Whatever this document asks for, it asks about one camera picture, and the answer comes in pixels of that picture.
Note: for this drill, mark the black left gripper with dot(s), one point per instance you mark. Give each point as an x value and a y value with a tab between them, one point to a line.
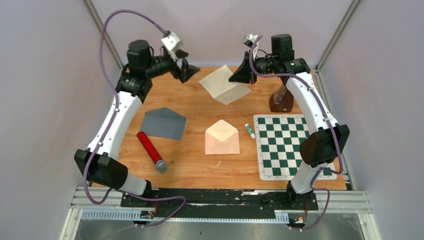
185	73

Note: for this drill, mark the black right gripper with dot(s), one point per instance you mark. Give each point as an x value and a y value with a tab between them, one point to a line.
243	74

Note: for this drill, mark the green white glue stick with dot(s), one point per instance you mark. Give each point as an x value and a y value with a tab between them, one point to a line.
250	131

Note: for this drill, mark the grey envelope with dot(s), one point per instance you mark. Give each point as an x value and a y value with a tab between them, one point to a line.
163	123

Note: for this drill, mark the cream pink envelope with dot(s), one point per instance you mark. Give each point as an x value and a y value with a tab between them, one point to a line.
222	138

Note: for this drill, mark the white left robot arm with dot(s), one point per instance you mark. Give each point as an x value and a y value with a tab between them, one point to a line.
99	163

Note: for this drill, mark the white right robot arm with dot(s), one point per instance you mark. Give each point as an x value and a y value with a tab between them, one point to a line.
327	137

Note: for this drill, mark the wooden metronome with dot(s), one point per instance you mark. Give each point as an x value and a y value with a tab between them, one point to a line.
281	101

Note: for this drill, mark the green white chessboard mat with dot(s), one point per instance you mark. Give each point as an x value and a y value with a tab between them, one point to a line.
278	138

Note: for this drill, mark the red microphone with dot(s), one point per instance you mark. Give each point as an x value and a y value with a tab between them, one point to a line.
160	165

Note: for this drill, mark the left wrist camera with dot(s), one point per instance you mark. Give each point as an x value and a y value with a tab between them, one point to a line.
172	42

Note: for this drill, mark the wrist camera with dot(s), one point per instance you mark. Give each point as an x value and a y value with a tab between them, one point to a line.
172	42
249	39

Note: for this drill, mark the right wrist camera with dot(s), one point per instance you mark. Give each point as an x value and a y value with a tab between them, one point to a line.
249	39

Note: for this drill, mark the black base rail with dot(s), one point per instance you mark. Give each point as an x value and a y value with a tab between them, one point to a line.
220	203

